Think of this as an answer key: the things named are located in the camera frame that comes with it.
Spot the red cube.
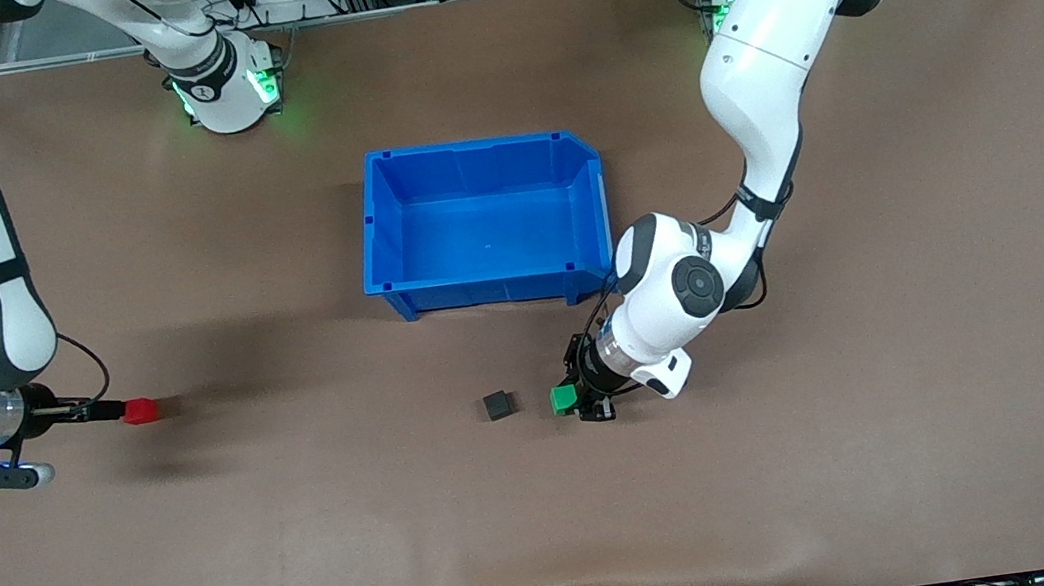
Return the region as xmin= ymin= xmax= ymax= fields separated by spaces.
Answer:
xmin=121 ymin=394 xmax=162 ymax=428

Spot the black cube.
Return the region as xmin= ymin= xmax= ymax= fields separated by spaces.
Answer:
xmin=481 ymin=388 xmax=517 ymax=423

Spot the blue plastic storage bin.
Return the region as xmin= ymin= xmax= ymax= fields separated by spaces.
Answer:
xmin=345 ymin=121 xmax=623 ymax=332

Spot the table cover sheet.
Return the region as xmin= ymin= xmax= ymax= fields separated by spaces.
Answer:
xmin=0 ymin=0 xmax=1044 ymax=586

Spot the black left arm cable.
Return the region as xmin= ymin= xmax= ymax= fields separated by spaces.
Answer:
xmin=555 ymin=124 xmax=836 ymax=367

